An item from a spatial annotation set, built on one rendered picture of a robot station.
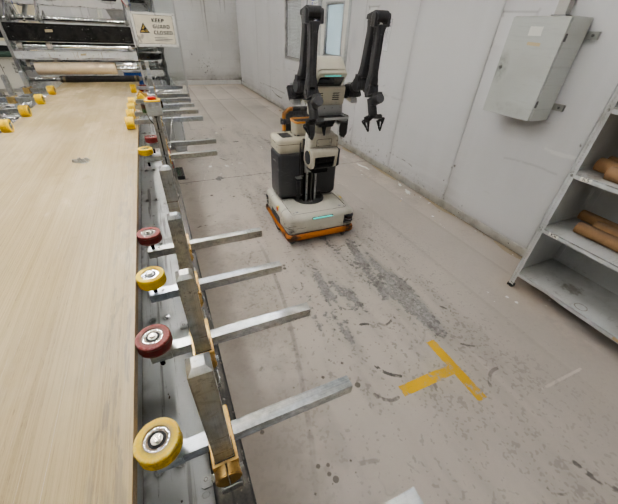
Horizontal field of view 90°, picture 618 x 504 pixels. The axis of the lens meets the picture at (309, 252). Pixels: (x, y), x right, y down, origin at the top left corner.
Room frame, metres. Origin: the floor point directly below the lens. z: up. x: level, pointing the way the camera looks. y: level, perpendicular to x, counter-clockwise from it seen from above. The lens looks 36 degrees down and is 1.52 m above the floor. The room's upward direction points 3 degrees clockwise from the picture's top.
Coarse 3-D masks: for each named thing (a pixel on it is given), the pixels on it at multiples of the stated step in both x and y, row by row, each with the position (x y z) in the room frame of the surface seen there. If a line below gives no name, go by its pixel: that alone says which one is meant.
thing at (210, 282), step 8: (264, 264) 0.86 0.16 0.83; (272, 264) 0.86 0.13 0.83; (280, 264) 0.87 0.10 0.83; (232, 272) 0.81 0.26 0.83; (240, 272) 0.81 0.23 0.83; (248, 272) 0.81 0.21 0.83; (256, 272) 0.82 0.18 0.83; (264, 272) 0.84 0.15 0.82; (272, 272) 0.85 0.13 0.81; (200, 280) 0.76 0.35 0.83; (208, 280) 0.76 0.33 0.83; (216, 280) 0.77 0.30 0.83; (224, 280) 0.78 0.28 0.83; (232, 280) 0.79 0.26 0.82; (240, 280) 0.80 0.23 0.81; (160, 288) 0.71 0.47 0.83; (168, 288) 0.72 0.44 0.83; (176, 288) 0.72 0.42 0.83; (200, 288) 0.74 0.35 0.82; (208, 288) 0.75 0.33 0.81; (152, 296) 0.68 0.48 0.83; (160, 296) 0.69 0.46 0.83; (168, 296) 0.70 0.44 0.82; (176, 296) 0.71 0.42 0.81
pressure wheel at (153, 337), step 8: (144, 328) 0.49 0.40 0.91; (152, 328) 0.50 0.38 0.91; (160, 328) 0.50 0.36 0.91; (168, 328) 0.50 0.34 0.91; (136, 336) 0.47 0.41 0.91; (144, 336) 0.47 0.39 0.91; (152, 336) 0.47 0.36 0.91; (160, 336) 0.48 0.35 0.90; (168, 336) 0.48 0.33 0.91; (136, 344) 0.45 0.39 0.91; (144, 344) 0.45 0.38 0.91; (152, 344) 0.45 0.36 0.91; (160, 344) 0.45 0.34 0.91; (168, 344) 0.46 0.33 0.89; (144, 352) 0.43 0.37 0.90; (152, 352) 0.44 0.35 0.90; (160, 352) 0.44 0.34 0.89
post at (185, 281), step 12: (180, 276) 0.47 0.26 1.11; (192, 276) 0.48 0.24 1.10; (180, 288) 0.46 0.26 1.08; (192, 288) 0.47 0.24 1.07; (192, 300) 0.47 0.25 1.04; (192, 312) 0.47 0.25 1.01; (192, 324) 0.46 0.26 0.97; (204, 324) 0.47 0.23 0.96; (192, 336) 0.46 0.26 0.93; (204, 336) 0.47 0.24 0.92; (204, 348) 0.47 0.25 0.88; (216, 372) 0.49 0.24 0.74
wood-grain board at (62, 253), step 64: (64, 128) 2.17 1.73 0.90; (0, 192) 1.19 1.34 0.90; (64, 192) 1.22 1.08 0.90; (128, 192) 1.25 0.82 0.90; (0, 256) 0.75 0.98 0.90; (64, 256) 0.77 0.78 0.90; (128, 256) 0.79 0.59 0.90; (0, 320) 0.50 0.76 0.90; (64, 320) 0.51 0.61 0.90; (128, 320) 0.52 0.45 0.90; (0, 384) 0.34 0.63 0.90; (64, 384) 0.35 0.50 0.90; (128, 384) 0.35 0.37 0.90; (0, 448) 0.22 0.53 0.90; (64, 448) 0.23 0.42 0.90; (128, 448) 0.23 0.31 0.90
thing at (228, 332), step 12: (276, 312) 0.62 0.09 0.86; (288, 312) 0.62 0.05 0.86; (300, 312) 0.62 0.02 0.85; (240, 324) 0.57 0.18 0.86; (252, 324) 0.57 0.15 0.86; (264, 324) 0.58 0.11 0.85; (276, 324) 0.59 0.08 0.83; (216, 336) 0.52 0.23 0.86; (228, 336) 0.53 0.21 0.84; (240, 336) 0.55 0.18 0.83; (180, 348) 0.48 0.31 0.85; (156, 360) 0.45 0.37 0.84
